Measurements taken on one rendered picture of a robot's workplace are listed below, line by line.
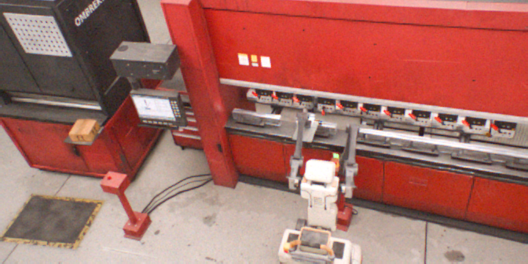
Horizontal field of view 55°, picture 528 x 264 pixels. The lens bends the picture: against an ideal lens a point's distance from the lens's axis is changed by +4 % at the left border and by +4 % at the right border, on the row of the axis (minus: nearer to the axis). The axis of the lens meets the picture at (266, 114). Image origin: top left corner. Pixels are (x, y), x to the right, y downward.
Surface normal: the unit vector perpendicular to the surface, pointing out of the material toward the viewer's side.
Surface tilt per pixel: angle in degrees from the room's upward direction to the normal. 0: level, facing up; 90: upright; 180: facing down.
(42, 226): 0
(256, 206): 0
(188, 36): 90
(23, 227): 0
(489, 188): 90
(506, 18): 90
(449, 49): 90
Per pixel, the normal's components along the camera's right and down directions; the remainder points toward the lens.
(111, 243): -0.11, -0.73
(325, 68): -0.33, 0.66
